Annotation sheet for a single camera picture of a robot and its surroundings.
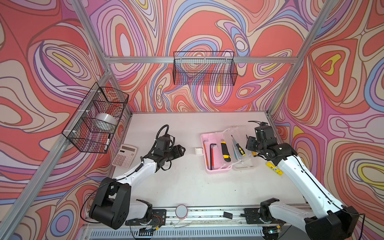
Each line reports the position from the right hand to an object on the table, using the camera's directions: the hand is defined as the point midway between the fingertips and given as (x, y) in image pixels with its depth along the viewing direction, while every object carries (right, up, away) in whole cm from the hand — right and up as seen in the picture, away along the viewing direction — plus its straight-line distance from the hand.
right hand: (253, 145), depth 79 cm
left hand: (-38, -3, +8) cm, 39 cm away
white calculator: (-76, -9, +14) cm, 77 cm away
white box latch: (-29, -5, +12) cm, 32 cm away
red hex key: (-20, -10, +14) cm, 27 cm away
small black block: (-15, -35, -4) cm, 38 cm away
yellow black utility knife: (-13, -7, +8) cm, 16 cm away
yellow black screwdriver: (-6, -2, +6) cm, 9 cm away
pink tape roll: (-38, -31, -7) cm, 50 cm away
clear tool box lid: (-8, -5, +5) cm, 11 cm away
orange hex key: (-24, -7, +16) cm, 30 cm away
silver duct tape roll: (-75, +15, -5) cm, 77 cm away
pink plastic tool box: (-17, -8, +13) cm, 23 cm away
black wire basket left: (-78, +13, -10) cm, 80 cm away
